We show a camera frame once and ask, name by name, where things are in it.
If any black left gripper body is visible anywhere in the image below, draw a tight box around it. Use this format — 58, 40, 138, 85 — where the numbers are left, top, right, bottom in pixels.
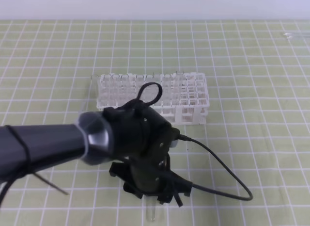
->
108, 129, 194, 205

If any clear glass test tube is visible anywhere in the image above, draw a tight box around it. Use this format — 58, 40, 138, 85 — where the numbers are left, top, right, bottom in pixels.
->
145, 196, 157, 223

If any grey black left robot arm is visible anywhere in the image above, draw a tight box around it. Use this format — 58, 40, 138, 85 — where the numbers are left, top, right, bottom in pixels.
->
0, 99, 192, 206

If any white plastic test tube rack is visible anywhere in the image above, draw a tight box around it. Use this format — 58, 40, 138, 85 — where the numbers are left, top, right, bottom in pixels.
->
92, 72, 210, 125

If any test tube in rack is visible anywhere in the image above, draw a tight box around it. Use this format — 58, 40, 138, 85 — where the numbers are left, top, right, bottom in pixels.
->
175, 72, 185, 106
163, 74, 171, 114

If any green checkered tablecloth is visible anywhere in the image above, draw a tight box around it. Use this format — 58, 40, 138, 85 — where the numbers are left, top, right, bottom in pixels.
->
0, 20, 310, 226

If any clear spare glass tube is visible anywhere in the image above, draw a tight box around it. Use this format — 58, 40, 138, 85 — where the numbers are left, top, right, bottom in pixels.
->
283, 32, 310, 39

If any black left camera cable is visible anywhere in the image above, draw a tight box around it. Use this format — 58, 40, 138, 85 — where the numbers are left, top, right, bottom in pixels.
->
121, 82, 253, 201

